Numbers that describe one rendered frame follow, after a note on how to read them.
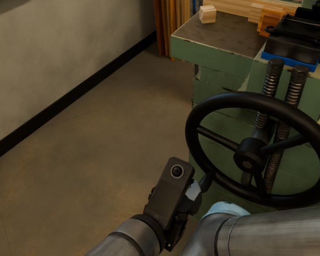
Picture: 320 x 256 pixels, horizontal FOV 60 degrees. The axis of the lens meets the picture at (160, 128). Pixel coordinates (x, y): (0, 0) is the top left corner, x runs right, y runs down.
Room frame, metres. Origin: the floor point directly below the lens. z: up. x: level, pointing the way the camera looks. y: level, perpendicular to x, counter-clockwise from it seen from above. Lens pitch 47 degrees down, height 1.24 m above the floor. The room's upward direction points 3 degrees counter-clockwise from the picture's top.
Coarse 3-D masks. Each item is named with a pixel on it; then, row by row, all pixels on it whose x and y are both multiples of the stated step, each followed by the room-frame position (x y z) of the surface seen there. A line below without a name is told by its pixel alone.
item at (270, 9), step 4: (264, 8) 0.62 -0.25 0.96; (268, 8) 0.62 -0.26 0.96; (272, 8) 0.62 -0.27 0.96; (276, 8) 0.61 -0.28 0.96; (264, 12) 0.62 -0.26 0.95; (272, 12) 0.61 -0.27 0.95; (276, 12) 0.60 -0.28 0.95; (280, 12) 0.60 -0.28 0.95; (260, 16) 0.62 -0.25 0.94; (260, 20) 0.62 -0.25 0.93; (260, 24) 0.62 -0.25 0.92; (260, 28) 0.62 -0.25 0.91
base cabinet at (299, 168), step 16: (208, 128) 0.55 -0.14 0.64; (224, 128) 0.52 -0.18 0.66; (240, 128) 0.50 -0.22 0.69; (208, 144) 0.54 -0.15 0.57; (192, 160) 0.58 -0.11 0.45; (224, 160) 0.51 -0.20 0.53; (288, 160) 0.42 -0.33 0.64; (304, 160) 0.40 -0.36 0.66; (240, 176) 0.48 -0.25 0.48; (288, 176) 0.41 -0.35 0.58; (304, 176) 0.39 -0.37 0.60; (208, 192) 0.53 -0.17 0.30; (224, 192) 0.49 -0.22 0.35; (272, 192) 0.42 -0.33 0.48; (288, 192) 0.39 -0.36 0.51; (208, 208) 0.52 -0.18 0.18; (256, 208) 0.43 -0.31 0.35; (272, 208) 0.40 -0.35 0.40
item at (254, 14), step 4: (252, 4) 0.68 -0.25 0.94; (256, 4) 0.68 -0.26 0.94; (260, 4) 0.68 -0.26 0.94; (252, 8) 0.67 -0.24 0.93; (256, 8) 0.66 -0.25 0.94; (260, 8) 0.66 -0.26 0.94; (280, 8) 0.65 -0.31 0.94; (252, 12) 0.67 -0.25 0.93; (256, 12) 0.66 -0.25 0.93; (260, 12) 0.66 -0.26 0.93; (248, 16) 0.67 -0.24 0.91; (252, 16) 0.67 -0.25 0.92; (256, 16) 0.66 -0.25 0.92; (248, 20) 0.67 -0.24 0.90; (252, 20) 0.67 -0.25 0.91; (256, 20) 0.66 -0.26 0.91
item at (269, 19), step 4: (268, 12) 0.61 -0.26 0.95; (264, 16) 0.60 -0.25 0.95; (268, 16) 0.60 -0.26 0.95; (272, 16) 0.59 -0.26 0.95; (276, 16) 0.59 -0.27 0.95; (264, 20) 0.60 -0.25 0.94; (268, 20) 0.59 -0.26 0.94; (272, 20) 0.59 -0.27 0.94; (276, 20) 0.58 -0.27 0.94; (264, 24) 0.60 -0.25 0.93; (268, 24) 0.59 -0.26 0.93; (272, 24) 0.59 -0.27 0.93; (276, 24) 0.58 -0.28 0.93; (264, 28) 0.60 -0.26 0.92; (260, 32) 0.60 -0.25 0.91; (264, 32) 0.60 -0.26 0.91; (264, 36) 0.59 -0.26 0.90
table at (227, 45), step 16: (224, 16) 0.71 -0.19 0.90; (240, 16) 0.70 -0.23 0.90; (176, 32) 0.64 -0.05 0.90; (192, 32) 0.63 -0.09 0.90; (208, 32) 0.63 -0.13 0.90; (224, 32) 0.62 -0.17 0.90; (240, 32) 0.62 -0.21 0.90; (256, 32) 0.62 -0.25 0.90; (176, 48) 0.61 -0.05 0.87; (192, 48) 0.59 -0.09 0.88; (208, 48) 0.57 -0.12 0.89; (224, 48) 0.55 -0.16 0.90; (240, 48) 0.55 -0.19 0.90; (256, 48) 0.54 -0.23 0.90; (208, 64) 0.56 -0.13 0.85; (224, 64) 0.54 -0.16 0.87; (240, 64) 0.52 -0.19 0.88; (256, 112) 0.40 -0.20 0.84
